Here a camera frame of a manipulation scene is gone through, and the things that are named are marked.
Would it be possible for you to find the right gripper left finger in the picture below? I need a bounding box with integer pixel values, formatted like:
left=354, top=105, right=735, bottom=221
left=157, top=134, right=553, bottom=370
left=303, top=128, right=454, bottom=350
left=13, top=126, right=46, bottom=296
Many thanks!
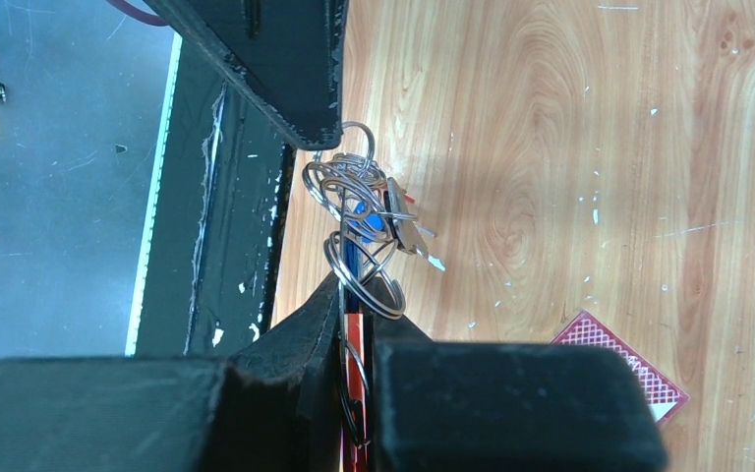
left=148, top=0, right=349, bottom=150

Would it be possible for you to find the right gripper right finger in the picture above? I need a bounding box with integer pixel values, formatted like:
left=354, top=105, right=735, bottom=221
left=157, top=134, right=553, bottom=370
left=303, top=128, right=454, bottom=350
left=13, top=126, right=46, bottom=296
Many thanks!
left=0, top=276, right=668, bottom=471

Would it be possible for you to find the metal key holder red handle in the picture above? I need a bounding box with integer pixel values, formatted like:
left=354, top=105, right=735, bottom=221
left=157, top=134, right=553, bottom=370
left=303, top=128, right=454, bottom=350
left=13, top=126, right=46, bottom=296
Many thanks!
left=338, top=229, right=371, bottom=471

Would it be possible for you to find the key with red tag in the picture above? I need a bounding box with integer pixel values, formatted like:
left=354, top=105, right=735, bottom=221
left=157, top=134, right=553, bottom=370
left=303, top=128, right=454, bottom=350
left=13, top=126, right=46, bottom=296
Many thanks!
left=384, top=177, right=445, bottom=271

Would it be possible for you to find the key with blue tag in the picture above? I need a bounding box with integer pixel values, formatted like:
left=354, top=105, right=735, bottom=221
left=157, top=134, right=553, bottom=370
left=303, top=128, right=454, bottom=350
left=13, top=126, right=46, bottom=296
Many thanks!
left=349, top=202, right=385, bottom=243

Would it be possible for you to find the pink card packet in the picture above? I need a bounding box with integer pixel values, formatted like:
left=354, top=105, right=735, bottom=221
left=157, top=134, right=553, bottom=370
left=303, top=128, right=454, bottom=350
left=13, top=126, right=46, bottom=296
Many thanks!
left=552, top=310, right=689, bottom=425

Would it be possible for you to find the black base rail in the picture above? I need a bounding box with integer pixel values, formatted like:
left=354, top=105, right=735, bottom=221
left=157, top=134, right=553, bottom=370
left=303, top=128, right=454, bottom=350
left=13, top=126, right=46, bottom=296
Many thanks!
left=125, top=36, right=295, bottom=357

